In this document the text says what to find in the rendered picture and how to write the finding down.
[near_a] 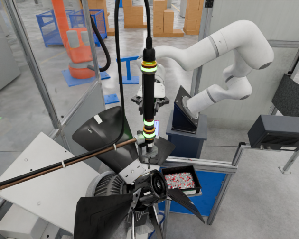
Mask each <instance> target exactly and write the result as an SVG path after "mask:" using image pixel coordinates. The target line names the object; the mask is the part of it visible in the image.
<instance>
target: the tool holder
mask: <svg viewBox="0 0 299 239"><path fill-rule="evenodd" d="M139 135H142V134H138V135H135V136H134V138H136V140H137V141H136V144H137V145H138V147H139V151H140V153H141V155H142V156H143V157H145V158H153V157H155V156H157V154H158V148H157V147H156V146H155V145H154V146H153V151H152V152H151V153H148V152H146V146H147V143H146V141H145V138H144V137H142V138H138V136H139Z"/></svg>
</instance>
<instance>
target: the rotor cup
mask: <svg viewBox="0 0 299 239"><path fill-rule="evenodd" d="M147 173H149V174H147ZM147 173H144V174H147V175H145V176H143V175H144V174H142V175H140V176H139V177H138V178H137V179H135V180H134V181H133V182H132V183H130V184H129V185H127V183H126V182H124V184H123V194H128V193H133V192H134V191H136V190H137V189H138V188H139V187H141V192H140V195H139V198H138V201H137V204H136V206H135V208H134V209H133V210H132V211H133V212H142V211H145V210H146V209H147V207H148V206H150V205H153V204H156V203H159V202H163V201H165V200H166V199H167V197H168V184H167V181H166V179H165V177H164V175H163V174H162V173H161V172H160V171H158V170H151V171H149V172H147ZM157 182H159V183H160V185H161V186H160V188H159V187H158V186H157ZM149 191H150V192H151V193H149V194H147V195H144V193H147V192H149Z"/></svg>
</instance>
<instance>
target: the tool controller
mask: <svg viewBox="0 0 299 239"><path fill-rule="evenodd" d="M247 134H248V138H249V142H250V145H251V148H259V149H260V150H264V149H267V150H268V151H271V150H283V151H294V152H297V151H298V150H299V117H291V116H276V115H262V114H261V115H260V116H259V117H258V118H257V120H256V121H255V123H254V124H253V126H252V127H251V128H250V130H249V131H248V133H247Z"/></svg>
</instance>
